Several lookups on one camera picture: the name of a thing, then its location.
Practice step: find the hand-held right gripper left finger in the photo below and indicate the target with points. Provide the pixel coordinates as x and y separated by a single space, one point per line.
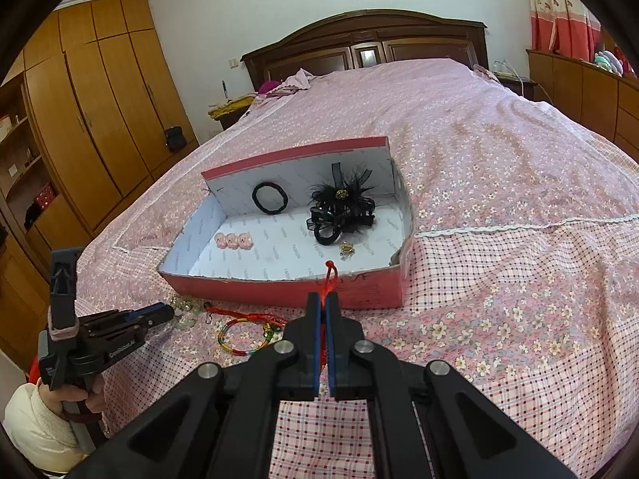
315 344

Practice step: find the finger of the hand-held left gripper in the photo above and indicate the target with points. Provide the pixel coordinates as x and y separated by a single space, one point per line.
140 313
162 315

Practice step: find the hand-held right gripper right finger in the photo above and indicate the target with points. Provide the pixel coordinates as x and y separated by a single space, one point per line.
332 349

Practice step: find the pink cardboard box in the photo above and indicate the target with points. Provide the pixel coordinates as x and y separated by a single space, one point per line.
224 284

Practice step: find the gold heart pendant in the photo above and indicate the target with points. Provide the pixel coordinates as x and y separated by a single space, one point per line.
347 249

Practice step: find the pink flower hair clip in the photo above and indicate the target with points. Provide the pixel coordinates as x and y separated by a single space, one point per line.
232 241

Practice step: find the black feather hair accessory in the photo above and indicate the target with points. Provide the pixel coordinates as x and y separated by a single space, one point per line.
339 199

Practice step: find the person's left forearm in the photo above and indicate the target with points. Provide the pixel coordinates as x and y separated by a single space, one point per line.
35 429

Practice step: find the person's left hand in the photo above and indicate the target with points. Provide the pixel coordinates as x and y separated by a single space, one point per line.
87 399

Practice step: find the red dotted box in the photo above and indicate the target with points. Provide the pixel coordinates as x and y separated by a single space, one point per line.
44 196

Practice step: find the black hanging bag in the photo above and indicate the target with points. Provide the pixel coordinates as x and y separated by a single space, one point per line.
174 140

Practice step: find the wooden wardrobe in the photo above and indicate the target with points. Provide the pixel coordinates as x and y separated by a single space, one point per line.
100 134

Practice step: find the dark wooden nightstand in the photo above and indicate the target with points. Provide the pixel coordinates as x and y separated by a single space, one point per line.
519 87
232 122

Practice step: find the yellow cloth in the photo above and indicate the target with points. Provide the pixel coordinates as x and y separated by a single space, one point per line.
229 107

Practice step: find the magenta pillow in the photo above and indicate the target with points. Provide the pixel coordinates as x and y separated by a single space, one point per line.
269 87

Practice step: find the pink garment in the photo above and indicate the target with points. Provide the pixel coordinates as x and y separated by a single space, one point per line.
294 82

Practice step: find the dark wooden headboard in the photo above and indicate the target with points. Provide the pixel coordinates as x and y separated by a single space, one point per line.
374 25

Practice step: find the wooden dresser cabinet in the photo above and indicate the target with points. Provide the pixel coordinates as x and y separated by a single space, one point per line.
574 90

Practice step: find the pastel plush toy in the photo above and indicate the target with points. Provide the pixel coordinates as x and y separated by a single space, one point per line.
608 62

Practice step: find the white and red curtain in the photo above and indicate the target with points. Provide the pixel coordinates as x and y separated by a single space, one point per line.
554 10

